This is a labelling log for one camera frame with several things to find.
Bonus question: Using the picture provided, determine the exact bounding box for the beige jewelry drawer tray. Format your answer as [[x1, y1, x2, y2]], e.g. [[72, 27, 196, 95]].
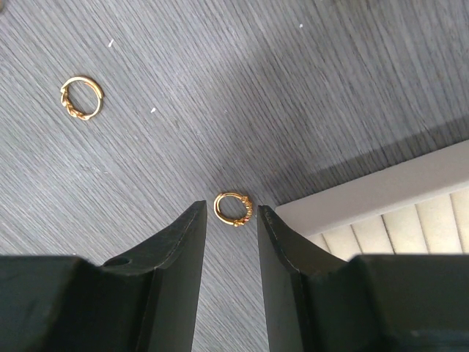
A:
[[276, 142, 468, 260]]

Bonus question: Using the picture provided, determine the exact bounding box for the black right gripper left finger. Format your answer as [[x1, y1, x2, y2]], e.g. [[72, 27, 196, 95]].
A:
[[1, 201, 207, 351]]

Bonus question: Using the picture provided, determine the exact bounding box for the gold twisted ring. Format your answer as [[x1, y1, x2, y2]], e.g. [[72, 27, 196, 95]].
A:
[[59, 76, 105, 122]]

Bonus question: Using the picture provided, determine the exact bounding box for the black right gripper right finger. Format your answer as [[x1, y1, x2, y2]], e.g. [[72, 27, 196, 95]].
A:
[[257, 205, 468, 351]]

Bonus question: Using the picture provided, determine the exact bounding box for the gold gemstone ring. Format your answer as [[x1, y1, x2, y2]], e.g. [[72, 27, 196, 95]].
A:
[[213, 191, 254, 228]]

